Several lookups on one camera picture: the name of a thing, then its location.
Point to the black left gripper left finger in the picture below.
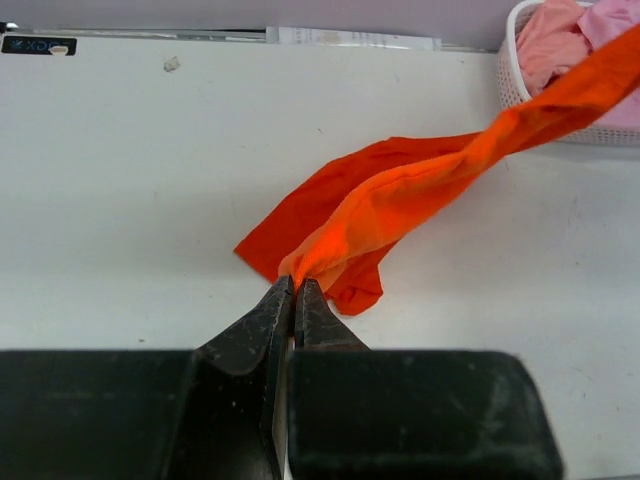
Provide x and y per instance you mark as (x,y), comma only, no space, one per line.
(214,412)

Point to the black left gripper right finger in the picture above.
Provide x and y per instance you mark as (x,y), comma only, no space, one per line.
(359,413)

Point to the orange t shirt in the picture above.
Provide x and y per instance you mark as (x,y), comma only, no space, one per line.
(340,223)

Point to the small tape scrap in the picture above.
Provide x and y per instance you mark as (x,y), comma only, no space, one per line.
(171,64)

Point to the white perforated laundry basket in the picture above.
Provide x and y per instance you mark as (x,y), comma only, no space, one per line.
(562,110)

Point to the white paper strip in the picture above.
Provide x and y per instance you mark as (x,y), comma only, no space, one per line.
(339,38)

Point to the peach t shirt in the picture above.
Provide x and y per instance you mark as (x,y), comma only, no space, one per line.
(551,43)

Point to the black table label sticker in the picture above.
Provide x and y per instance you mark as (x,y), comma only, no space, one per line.
(38,45)

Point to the light pink t shirt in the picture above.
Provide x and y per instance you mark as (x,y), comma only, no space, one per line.
(612,30)

